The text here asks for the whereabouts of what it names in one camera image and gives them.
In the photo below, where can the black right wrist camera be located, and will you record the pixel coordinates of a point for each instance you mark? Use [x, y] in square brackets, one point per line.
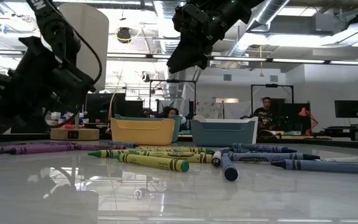
[191, 20]

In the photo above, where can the black monitor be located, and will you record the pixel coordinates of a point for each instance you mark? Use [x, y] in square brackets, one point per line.
[348, 109]

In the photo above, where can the black desk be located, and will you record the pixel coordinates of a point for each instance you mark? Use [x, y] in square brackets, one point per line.
[346, 129]

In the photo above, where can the red desk lamp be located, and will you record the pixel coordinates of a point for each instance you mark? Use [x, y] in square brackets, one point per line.
[309, 118]

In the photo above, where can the white plastic bin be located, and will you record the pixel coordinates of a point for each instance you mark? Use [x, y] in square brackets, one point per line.
[202, 118]

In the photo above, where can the person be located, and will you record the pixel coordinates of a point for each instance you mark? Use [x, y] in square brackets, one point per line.
[264, 115]
[171, 112]

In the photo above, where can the white table lamp wooden base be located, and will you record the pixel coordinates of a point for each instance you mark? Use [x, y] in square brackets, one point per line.
[95, 46]

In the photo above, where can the black frame stand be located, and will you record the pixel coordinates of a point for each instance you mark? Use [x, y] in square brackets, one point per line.
[172, 81]
[272, 85]

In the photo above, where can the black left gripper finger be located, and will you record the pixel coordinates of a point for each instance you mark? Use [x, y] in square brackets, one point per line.
[33, 121]
[5, 115]

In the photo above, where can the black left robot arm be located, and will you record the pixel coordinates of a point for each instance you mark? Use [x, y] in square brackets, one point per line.
[57, 31]

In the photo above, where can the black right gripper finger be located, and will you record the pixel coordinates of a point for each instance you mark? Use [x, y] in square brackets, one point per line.
[183, 57]
[206, 53]

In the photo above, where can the silver ventilation duct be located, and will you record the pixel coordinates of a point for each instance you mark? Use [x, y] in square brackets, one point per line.
[170, 84]
[269, 12]

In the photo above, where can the black ceiling dome camera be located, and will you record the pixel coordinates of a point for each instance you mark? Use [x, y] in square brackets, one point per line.
[124, 35]

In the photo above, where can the blue-grey plastic bin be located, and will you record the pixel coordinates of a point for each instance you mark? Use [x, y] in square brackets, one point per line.
[222, 133]

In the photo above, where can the teal plastic bin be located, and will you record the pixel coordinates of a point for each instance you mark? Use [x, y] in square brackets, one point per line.
[177, 127]

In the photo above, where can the yellow plastic bin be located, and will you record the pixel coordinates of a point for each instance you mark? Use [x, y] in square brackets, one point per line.
[141, 132]

